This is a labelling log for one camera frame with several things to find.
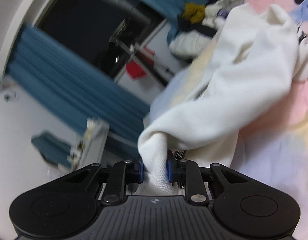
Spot left blue curtain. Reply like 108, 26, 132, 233
7, 24, 149, 142

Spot wavy frame mirror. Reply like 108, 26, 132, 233
31, 132, 72, 168

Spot dark window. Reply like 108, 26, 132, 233
38, 0, 163, 79

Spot white sweatpants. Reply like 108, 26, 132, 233
136, 4, 308, 195

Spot folding drying rack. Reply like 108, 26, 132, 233
110, 20, 174, 88

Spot white vanity desk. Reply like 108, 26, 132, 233
57, 117, 111, 173

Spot mustard yellow garment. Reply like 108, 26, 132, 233
181, 3, 206, 24

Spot white puffy jacket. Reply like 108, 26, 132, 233
169, 30, 212, 59

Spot red cloth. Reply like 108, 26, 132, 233
126, 52, 154, 80

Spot grey white clothes pile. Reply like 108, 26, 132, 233
202, 0, 244, 30

